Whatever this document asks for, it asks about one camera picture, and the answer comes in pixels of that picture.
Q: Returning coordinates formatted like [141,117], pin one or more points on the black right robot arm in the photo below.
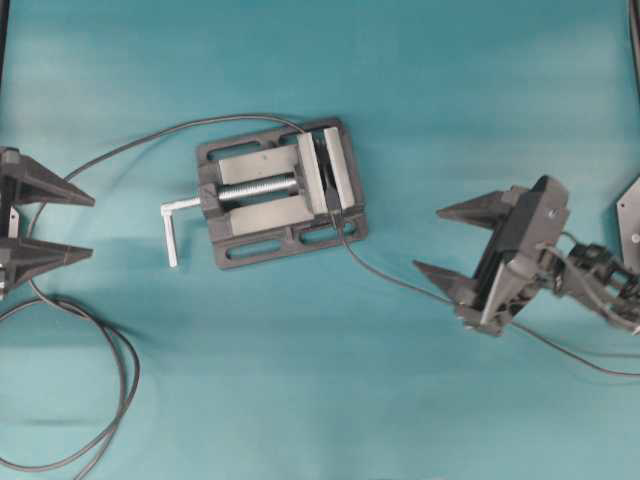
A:
[596,279]

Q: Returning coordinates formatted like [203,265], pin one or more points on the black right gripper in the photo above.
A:
[507,278]

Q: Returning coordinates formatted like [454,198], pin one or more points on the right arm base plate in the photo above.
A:
[628,223]

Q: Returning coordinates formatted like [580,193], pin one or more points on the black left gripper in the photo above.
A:
[24,181]

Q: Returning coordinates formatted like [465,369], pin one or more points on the black left frame post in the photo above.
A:
[4,22]

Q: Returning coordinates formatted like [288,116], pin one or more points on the black right frame post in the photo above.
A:
[633,18]

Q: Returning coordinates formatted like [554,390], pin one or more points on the silver vise crank handle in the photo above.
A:
[167,211]

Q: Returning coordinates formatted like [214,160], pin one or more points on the black frame post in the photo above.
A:
[633,18]
[4,22]

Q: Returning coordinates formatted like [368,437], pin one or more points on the black drill press vise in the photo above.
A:
[280,192]

